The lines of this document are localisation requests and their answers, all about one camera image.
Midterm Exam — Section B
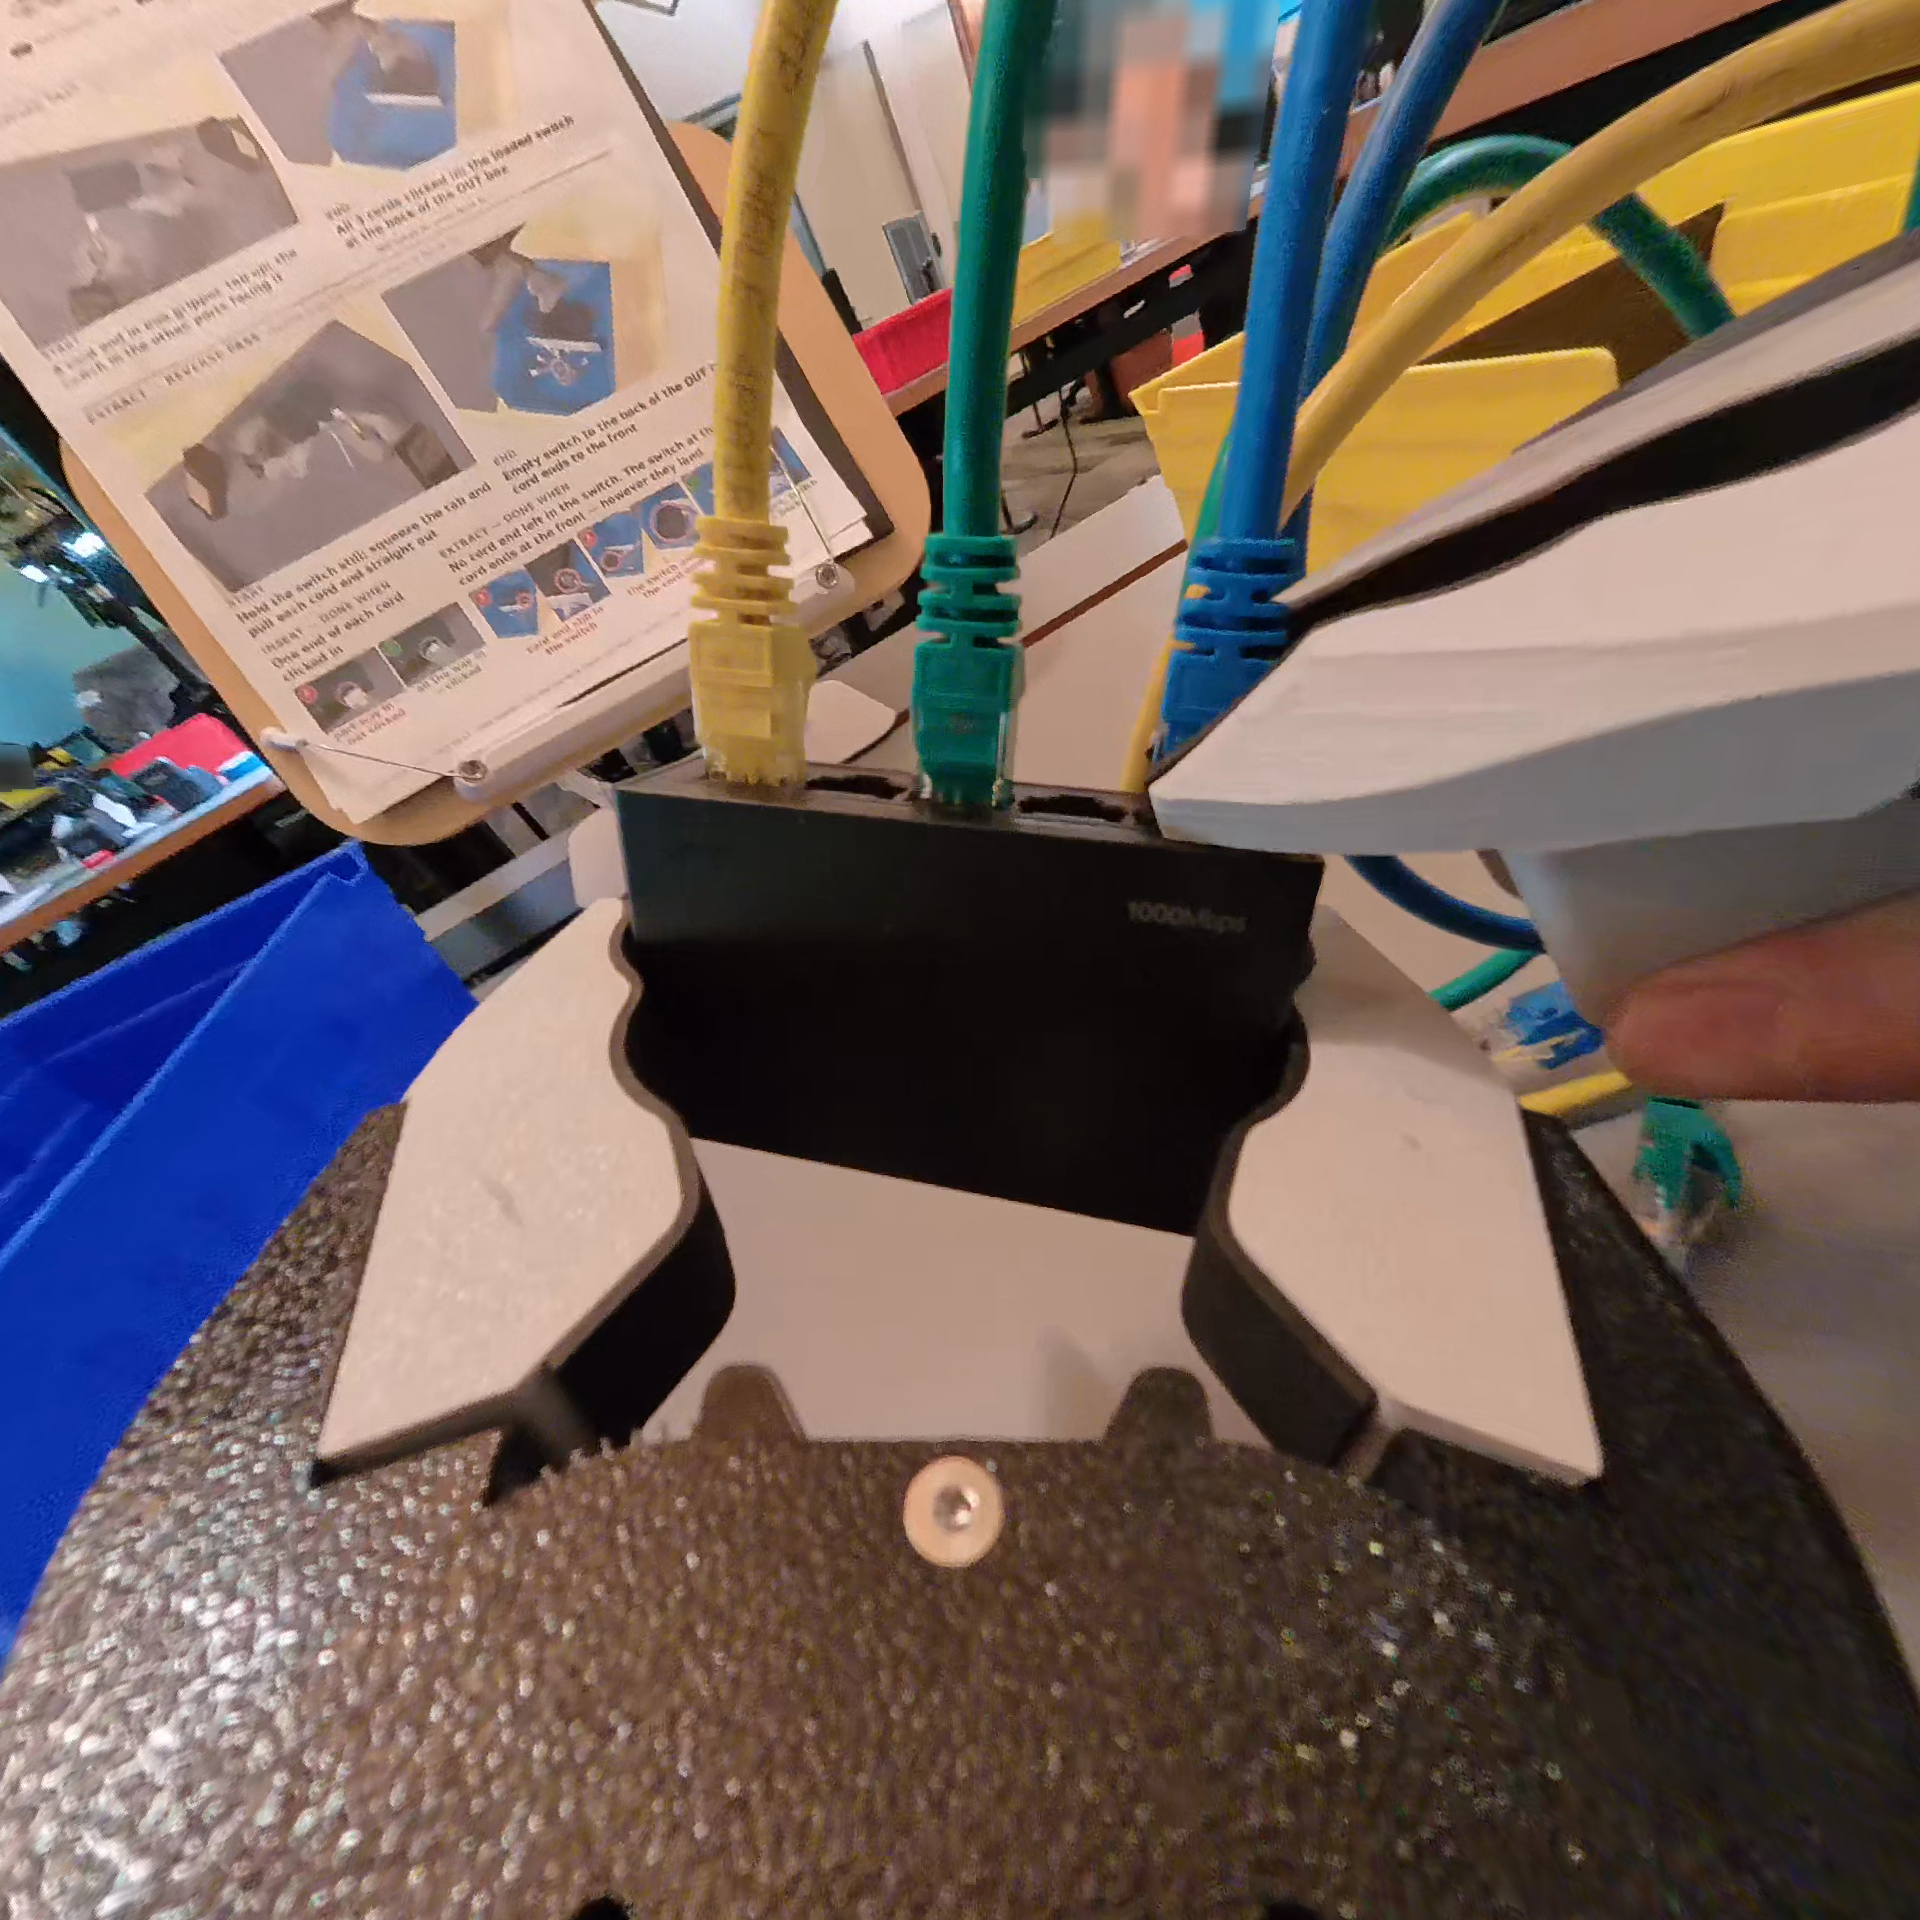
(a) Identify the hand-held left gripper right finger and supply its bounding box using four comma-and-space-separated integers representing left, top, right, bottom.
1182, 898, 1608, 1485

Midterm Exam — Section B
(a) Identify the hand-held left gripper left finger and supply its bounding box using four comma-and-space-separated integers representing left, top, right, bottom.
312, 894, 742, 1504

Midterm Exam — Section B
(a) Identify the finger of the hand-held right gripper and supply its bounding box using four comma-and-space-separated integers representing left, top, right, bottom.
1283, 258, 1920, 611
1145, 456, 1920, 856

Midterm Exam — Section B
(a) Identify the blue ethernet cable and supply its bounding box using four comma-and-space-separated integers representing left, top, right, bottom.
1155, 0, 1611, 1072

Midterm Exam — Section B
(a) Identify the black network switch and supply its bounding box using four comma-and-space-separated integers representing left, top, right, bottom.
614, 765, 1328, 1241

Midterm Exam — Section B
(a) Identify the green ethernet cable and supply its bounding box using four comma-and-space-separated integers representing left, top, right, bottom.
907, 0, 1743, 1220

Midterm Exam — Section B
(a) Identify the yellow ethernet cable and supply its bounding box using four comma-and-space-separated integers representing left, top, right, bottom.
685, 0, 1920, 1119

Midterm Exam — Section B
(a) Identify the person's right hand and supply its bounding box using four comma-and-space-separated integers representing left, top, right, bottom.
1611, 916, 1920, 1106

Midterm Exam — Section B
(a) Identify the yellow plastic bin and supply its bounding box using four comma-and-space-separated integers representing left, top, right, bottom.
1126, 81, 1920, 574

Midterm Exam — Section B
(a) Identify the blue plastic bin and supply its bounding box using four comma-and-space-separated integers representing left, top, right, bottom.
0, 840, 487, 1652

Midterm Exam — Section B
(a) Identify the wooden workbench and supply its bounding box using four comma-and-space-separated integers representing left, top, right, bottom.
0, 765, 292, 950

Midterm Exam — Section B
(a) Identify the red plastic bin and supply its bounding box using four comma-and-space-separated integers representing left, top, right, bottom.
856, 290, 963, 404

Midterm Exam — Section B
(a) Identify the printed instruction sheet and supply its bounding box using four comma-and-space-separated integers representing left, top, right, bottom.
0, 0, 893, 790

